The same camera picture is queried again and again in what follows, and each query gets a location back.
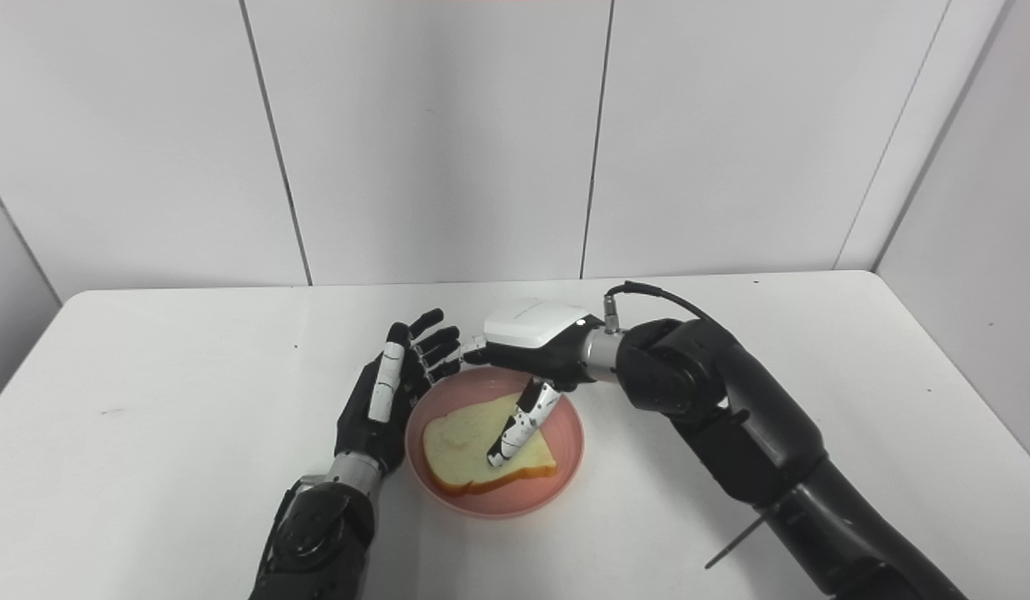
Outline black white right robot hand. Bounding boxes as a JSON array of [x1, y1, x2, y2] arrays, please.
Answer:
[[460, 298, 604, 468]]

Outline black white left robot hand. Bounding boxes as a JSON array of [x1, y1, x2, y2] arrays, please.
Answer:
[[334, 308, 463, 478]]

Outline slice of bread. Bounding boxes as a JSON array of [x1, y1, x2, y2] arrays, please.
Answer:
[[422, 393, 558, 498]]

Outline pink round plate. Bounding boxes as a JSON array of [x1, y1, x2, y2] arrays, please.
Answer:
[[405, 367, 585, 519]]

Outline thin black zip tie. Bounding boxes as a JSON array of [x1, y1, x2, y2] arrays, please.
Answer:
[[703, 516, 767, 571]]

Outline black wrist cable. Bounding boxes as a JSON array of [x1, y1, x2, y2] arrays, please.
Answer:
[[604, 282, 718, 332]]

